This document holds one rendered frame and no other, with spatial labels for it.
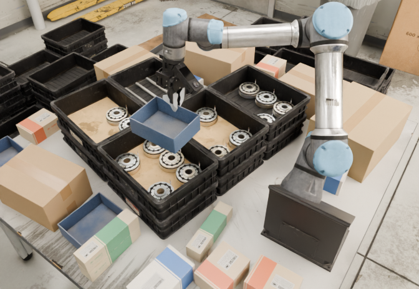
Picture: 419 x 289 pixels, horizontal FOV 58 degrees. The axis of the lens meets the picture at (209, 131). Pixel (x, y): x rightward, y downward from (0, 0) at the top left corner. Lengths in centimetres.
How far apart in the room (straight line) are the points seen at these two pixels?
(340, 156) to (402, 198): 162
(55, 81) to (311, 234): 205
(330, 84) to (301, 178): 34
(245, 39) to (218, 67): 78
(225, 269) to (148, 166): 52
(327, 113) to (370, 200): 62
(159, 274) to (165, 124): 52
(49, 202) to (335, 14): 117
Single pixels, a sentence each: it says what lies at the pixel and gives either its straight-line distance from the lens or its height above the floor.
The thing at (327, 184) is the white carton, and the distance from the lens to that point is 170.
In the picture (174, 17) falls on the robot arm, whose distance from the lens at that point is 122.
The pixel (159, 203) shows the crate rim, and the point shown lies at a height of 93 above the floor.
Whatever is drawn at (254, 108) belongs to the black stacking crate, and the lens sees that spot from 187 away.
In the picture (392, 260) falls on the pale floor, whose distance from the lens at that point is 250.
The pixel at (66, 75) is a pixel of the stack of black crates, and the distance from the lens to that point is 290.
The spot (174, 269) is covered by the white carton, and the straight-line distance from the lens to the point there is 136.
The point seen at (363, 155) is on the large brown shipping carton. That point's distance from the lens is 171.
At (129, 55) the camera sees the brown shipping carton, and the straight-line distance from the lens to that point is 226.
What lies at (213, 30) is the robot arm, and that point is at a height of 143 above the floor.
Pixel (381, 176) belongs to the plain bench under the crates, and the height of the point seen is 70.
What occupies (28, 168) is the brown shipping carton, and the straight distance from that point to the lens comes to 169.
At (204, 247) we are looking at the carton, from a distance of 143.
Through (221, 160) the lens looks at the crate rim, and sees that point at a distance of 146.
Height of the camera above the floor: 198
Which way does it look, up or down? 42 degrees down
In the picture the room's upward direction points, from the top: straight up
